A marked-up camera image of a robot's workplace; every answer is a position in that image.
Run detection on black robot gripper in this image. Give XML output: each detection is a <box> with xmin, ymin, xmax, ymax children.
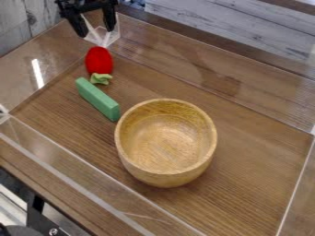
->
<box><xmin>55</xmin><ymin>0</ymin><xmax>119</xmax><ymax>38</ymax></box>

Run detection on red plush strawberry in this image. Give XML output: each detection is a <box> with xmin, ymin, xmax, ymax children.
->
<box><xmin>85</xmin><ymin>46</ymin><xmax>113</xmax><ymax>85</ymax></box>

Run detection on green rectangular block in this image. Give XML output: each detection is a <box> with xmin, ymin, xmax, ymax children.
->
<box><xmin>75</xmin><ymin>77</ymin><xmax>120</xmax><ymax>122</ymax></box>

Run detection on wooden bowl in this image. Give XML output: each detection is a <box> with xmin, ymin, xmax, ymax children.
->
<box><xmin>115</xmin><ymin>99</ymin><xmax>218</xmax><ymax>188</ymax></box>

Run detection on clear acrylic tray walls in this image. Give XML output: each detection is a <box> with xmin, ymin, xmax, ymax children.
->
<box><xmin>0</xmin><ymin>13</ymin><xmax>315</xmax><ymax>236</ymax></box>

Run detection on black metal table frame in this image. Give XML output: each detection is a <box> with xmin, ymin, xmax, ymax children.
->
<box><xmin>0</xmin><ymin>165</ymin><xmax>93</xmax><ymax>236</ymax></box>

